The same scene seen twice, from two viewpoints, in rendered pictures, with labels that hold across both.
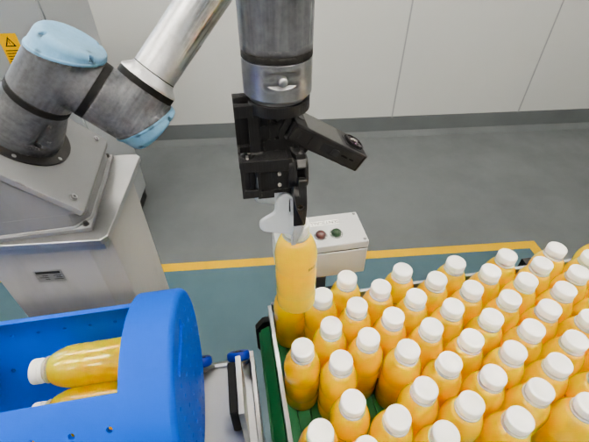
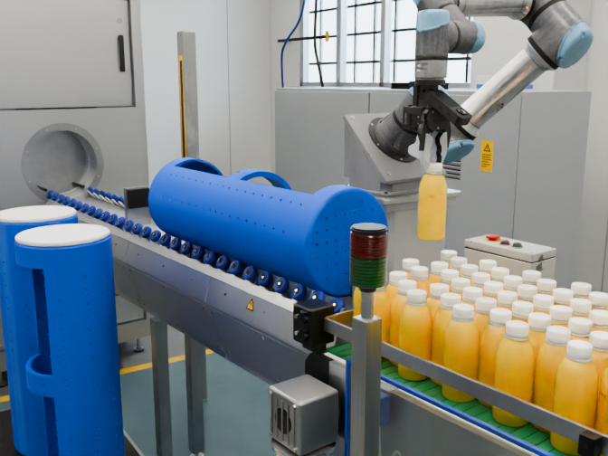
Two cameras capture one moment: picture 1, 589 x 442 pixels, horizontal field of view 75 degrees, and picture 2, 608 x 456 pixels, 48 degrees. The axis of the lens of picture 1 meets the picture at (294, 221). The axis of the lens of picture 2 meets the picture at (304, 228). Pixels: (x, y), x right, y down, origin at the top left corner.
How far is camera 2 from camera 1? 1.42 m
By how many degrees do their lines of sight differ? 61
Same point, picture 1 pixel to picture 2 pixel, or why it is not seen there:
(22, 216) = (362, 176)
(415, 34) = not seen: outside the picture
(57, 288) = not seen: hidden behind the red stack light
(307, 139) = (432, 100)
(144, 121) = not seen: hidden behind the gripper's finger
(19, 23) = (499, 134)
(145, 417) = (312, 204)
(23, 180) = (371, 153)
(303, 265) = (425, 189)
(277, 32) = (419, 45)
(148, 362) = (330, 191)
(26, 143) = (387, 139)
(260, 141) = (416, 99)
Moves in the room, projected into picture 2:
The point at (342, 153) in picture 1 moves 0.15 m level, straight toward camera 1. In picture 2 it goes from (447, 111) to (387, 112)
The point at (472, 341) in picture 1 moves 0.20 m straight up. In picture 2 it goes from (503, 293) to (509, 194)
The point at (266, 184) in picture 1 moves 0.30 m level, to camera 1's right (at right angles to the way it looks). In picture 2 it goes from (413, 122) to (506, 130)
